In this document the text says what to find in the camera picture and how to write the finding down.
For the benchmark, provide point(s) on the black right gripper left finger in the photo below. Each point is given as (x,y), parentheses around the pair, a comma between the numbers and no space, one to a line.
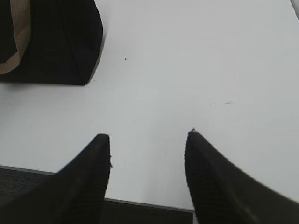
(74,195)

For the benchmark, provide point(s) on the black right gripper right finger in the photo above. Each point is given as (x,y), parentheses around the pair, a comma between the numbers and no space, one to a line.
(223,194)

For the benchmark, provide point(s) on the black tote bag tan handles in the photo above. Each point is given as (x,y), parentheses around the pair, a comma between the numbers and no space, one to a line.
(65,42)

